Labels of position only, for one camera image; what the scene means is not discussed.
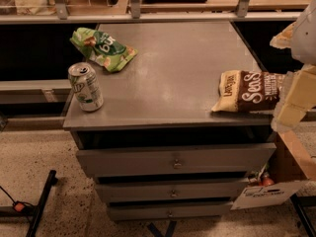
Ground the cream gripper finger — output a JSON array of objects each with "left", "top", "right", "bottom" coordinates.
[
  {"left": 271, "top": 65, "right": 316, "bottom": 132},
  {"left": 270, "top": 23, "right": 295, "bottom": 49}
]

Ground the brown chip bag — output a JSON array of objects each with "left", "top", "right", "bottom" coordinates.
[{"left": 211, "top": 70, "right": 284, "bottom": 113}]

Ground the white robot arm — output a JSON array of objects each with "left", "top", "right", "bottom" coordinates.
[{"left": 270, "top": 0, "right": 316, "bottom": 132}]

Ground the green chip bag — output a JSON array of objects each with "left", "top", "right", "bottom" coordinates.
[{"left": 70, "top": 28, "right": 137, "bottom": 73}]

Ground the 7up soda can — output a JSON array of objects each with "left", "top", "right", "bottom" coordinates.
[{"left": 68, "top": 62, "right": 104, "bottom": 112}]

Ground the cardboard box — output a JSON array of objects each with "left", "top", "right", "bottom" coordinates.
[{"left": 232, "top": 131, "right": 316, "bottom": 210}]

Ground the orange bottle in box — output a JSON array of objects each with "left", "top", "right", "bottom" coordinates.
[{"left": 261, "top": 172, "right": 275, "bottom": 187}]

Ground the top grey drawer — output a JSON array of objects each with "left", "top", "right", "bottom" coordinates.
[{"left": 76, "top": 143, "right": 276, "bottom": 177}]

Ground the grey drawer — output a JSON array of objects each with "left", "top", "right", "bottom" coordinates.
[
  {"left": 96, "top": 178, "right": 247, "bottom": 203},
  {"left": 107, "top": 201, "right": 233, "bottom": 221},
  {"left": 76, "top": 143, "right": 276, "bottom": 177}
]

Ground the black stand leg right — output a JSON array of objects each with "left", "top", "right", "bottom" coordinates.
[{"left": 290, "top": 194, "right": 316, "bottom": 237}]

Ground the black stand leg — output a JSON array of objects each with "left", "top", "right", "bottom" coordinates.
[
  {"left": 26, "top": 170, "right": 58, "bottom": 237},
  {"left": 290, "top": 194, "right": 316, "bottom": 237}
]

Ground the middle grey drawer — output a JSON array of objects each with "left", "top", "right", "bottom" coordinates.
[{"left": 96, "top": 178, "right": 247, "bottom": 203}]

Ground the grey drawer cabinet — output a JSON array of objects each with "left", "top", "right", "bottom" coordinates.
[{"left": 64, "top": 22, "right": 271, "bottom": 208}]

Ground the bottom grey drawer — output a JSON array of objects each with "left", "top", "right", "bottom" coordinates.
[{"left": 107, "top": 201, "right": 233, "bottom": 221}]

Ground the black stand leg left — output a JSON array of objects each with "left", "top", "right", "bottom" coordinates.
[{"left": 26, "top": 170, "right": 58, "bottom": 237}]

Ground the metal shelf rail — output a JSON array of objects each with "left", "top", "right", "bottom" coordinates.
[{"left": 0, "top": 5, "right": 300, "bottom": 25}]

